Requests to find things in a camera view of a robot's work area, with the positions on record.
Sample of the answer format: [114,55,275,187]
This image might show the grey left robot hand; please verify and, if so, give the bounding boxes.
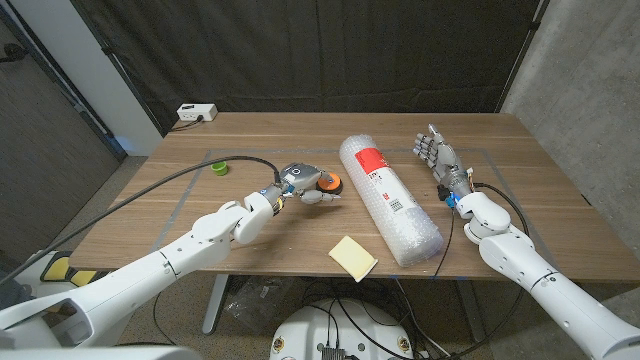
[262,162,342,215]

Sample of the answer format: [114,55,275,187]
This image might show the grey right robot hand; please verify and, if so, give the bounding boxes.
[412,123,474,199]

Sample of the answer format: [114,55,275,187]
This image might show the orange push button black base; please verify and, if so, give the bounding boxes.
[315,171,344,196]

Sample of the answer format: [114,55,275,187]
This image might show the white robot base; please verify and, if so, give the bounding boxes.
[269,298,415,360]

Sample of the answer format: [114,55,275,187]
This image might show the bubble wrap roll red label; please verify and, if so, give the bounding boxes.
[338,133,445,268]

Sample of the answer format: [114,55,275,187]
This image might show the yellow sticky note pad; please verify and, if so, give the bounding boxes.
[327,235,379,284]

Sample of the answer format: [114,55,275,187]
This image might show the white power strip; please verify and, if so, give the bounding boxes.
[176,102,219,123]

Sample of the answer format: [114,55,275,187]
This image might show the black backdrop curtain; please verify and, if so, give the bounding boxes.
[69,0,551,136]

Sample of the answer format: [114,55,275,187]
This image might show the grey tape outline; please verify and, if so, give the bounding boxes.
[141,147,556,271]

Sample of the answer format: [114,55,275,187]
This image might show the clear plastic bag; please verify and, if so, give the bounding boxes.
[222,275,296,334]

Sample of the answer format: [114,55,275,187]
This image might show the dark table leg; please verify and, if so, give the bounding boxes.
[457,279,486,342]

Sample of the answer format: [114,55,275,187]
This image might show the grey table leg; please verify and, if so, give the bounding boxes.
[202,273,231,335]

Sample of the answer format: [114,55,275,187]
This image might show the yellow black floor pad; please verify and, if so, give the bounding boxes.
[39,251,99,288]

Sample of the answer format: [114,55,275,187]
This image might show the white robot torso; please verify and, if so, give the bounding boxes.
[0,346,201,360]

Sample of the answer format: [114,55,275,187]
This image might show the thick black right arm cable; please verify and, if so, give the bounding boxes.
[472,182,526,236]

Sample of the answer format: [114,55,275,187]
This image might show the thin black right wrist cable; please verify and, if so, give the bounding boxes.
[432,207,456,279]

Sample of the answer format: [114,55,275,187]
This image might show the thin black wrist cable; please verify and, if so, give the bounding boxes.
[432,207,456,279]
[152,291,176,347]

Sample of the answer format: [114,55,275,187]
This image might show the black power strip cable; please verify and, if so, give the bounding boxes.
[169,115,204,133]

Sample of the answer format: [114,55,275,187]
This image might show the black backdrop frame pole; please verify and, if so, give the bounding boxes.
[494,0,551,114]
[70,0,166,137]

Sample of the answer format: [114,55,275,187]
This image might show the thin black left wrist cable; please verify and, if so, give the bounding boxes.
[152,291,176,347]

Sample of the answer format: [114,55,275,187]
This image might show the black door handle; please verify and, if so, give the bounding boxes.
[0,42,29,64]

